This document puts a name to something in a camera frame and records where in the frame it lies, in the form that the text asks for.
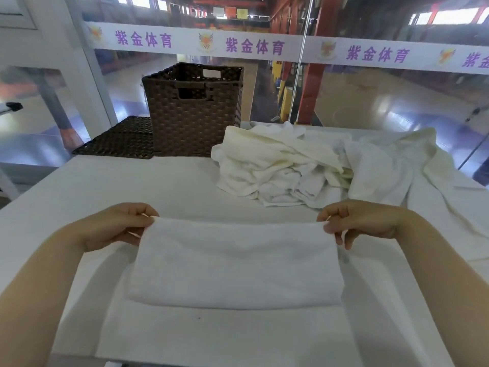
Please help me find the person's right hand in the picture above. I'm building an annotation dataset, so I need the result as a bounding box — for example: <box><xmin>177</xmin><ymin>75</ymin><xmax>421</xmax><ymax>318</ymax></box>
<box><xmin>316</xmin><ymin>199</ymin><xmax>412</xmax><ymax>251</ymax></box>

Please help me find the person's left hand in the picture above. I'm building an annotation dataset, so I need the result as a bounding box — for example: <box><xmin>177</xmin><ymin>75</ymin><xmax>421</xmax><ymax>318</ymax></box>
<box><xmin>79</xmin><ymin>202</ymin><xmax>159</xmax><ymax>253</ymax></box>

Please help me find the person's left forearm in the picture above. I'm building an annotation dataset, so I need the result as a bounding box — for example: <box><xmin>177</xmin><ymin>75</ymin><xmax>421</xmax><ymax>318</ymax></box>
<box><xmin>0</xmin><ymin>222</ymin><xmax>89</xmax><ymax>367</ymax></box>

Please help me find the person's right forearm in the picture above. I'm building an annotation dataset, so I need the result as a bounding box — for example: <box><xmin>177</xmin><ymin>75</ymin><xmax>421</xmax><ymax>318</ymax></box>
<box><xmin>397</xmin><ymin>209</ymin><xmax>489</xmax><ymax>367</ymax></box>

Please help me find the pile of crumpled white towels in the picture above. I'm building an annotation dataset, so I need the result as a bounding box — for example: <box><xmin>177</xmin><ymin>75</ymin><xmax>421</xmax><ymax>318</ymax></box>
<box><xmin>211</xmin><ymin>123</ymin><xmax>355</xmax><ymax>209</ymax></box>

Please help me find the large crumpled white sheet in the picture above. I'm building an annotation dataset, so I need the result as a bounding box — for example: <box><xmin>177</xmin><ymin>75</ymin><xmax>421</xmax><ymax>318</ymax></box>
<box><xmin>343</xmin><ymin>128</ymin><xmax>489</xmax><ymax>261</ymax></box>

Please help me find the brown woven basket lid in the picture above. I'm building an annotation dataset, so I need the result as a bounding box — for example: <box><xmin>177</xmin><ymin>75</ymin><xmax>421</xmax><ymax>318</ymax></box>
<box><xmin>72</xmin><ymin>115</ymin><xmax>154</xmax><ymax>159</ymax></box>

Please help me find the brown woven basket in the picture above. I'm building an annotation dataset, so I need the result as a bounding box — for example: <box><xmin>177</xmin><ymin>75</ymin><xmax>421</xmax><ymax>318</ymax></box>
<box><xmin>142</xmin><ymin>62</ymin><xmax>245</xmax><ymax>157</ymax></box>

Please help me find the red steel column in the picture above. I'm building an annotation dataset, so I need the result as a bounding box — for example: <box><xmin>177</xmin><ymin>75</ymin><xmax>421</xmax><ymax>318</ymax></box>
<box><xmin>297</xmin><ymin>0</ymin><xmax>338</xmax><ymax>125</ymax></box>

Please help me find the white banner with purple print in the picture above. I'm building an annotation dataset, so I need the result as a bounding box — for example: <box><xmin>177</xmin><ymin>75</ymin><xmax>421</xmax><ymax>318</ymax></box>
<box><xmin>85</xmin><ymin>21</ymin><xmax>489</xmax><ymax>74</ymax></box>

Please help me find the white door frame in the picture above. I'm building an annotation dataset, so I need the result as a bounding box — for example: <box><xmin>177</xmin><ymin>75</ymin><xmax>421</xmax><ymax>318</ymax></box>
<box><xmin>0</xmin><ymin>0</ymin><xmax>120</xmax><ymax>157</ymax></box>

